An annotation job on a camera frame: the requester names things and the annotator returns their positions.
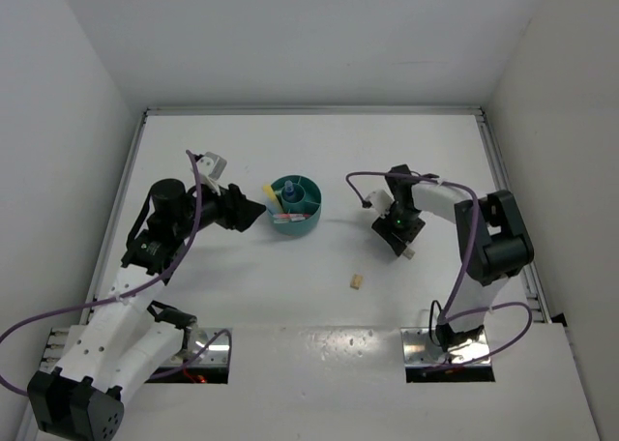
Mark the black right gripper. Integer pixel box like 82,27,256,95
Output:
373,203,425,255

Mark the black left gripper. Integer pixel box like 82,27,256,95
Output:
173,176,264,239

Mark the yellow highlighter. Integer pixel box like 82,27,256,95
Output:
262,185,282,207

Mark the blue capped glue stick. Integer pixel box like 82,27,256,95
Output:
267,202,285,215

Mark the pink highlighter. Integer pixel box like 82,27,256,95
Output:
272,213,310,222

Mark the green highlighter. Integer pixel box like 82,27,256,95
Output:
274,219,304,224

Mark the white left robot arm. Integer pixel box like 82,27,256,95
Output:
27,179,266,440

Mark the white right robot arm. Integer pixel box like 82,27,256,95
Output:
363,164,534,351

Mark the teal round divided organizer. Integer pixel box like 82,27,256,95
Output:
267,174,322,237

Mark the tan small eraser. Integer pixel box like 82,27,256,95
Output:
349,274,364,290

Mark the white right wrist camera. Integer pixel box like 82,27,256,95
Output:
364,190,394,219

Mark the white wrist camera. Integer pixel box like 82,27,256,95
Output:
364,190,394,219
197,152,227,186

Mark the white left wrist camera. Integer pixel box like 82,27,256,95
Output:
197,152,227,186

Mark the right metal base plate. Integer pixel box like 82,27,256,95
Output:
400,327,490,369

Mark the metal base plate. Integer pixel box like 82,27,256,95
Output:
400,327,490,369
158,328,230,371

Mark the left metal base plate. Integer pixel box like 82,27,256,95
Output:
158,328,230,371

